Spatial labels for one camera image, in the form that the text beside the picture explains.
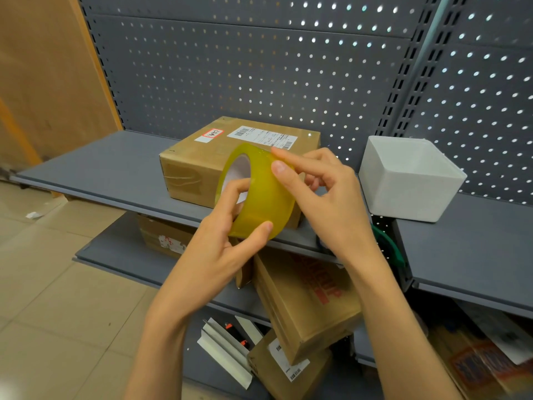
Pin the person's left forearm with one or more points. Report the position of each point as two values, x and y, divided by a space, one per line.
154 362

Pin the person's right hand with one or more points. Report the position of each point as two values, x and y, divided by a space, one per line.
337 208

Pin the yellow tape roll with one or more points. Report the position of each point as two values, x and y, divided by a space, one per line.
266 199

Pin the cardboard box barcode label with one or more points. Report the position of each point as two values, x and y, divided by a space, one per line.
287 370

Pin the grey perforated back panel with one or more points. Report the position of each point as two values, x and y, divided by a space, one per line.
483 99
250 70

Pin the white plastic bin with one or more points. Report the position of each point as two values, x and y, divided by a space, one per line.
408 183

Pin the person's right forearm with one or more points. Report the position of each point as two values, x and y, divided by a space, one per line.
404 333

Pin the cardboard box torn white sticker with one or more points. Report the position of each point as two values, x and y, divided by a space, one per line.
166 237

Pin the brown wooden panel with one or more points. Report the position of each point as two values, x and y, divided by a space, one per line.
46 79

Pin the person's left hand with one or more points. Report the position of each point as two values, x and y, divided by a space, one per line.
204 266

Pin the cardboard box red lettering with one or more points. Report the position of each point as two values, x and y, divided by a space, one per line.
308 304

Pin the white paper scrap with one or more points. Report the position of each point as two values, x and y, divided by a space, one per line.
34 215

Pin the brown cardboard box white labels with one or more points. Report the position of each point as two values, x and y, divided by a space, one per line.
195 166

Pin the cardboard box red blue print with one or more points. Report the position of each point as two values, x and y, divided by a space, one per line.
479 362

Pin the white flat strips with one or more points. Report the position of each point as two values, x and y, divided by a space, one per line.
227 349

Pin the grey slotted upright post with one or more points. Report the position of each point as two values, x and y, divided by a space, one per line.
102 62
416 66

